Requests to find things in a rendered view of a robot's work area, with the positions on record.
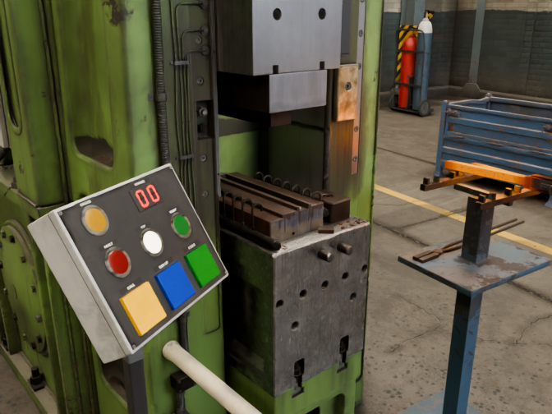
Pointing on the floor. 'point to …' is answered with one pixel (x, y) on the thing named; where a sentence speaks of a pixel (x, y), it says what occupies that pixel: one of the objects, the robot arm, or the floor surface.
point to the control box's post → (135, 383)
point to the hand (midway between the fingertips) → (545, 184)
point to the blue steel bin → (497, 135)
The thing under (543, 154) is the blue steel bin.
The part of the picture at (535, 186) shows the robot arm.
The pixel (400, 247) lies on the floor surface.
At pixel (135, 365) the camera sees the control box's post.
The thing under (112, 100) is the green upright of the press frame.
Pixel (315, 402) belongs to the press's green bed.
